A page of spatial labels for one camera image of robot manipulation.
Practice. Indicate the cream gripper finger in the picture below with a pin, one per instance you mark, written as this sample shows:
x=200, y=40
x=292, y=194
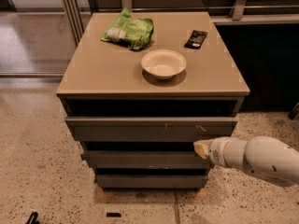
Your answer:
x=201, y=147

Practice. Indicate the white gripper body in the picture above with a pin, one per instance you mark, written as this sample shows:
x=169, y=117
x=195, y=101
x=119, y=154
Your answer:
x=217, y=152

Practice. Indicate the grey drawer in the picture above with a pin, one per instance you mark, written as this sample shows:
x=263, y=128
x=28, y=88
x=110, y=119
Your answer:
x=151, y=181
x=146, y=160
x=149, y=129

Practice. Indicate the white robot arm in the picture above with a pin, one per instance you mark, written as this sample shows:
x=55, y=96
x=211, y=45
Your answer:
x=262, y=157

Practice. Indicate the grey drawer cabinet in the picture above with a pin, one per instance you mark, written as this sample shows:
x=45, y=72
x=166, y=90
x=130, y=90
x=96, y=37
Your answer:
x=105, y=80

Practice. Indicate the grey bottom drawer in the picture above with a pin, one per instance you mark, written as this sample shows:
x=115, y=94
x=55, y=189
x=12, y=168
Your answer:
x=151, y=181

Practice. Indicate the grey top drawer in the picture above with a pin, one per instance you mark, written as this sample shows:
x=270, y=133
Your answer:
x=149, y=129

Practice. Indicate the dark object right edge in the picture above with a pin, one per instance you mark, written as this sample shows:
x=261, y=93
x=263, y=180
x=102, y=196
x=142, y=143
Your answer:
x=294, y=112

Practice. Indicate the white paper bowl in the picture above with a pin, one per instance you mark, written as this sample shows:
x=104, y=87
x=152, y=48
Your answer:
x=163, y=63

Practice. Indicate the black snack bar wrapper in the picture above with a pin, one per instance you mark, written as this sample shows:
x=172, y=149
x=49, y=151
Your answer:
x=196, y=40

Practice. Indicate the green chip bag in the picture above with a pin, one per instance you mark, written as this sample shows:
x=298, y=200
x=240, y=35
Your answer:
x=135, y=33

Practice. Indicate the black object floor left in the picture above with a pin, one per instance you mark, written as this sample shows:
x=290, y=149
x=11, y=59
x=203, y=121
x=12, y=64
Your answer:
x=33, y=218

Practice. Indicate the metal frame rail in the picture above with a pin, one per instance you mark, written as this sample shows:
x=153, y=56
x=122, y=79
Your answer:
x=222, y=11

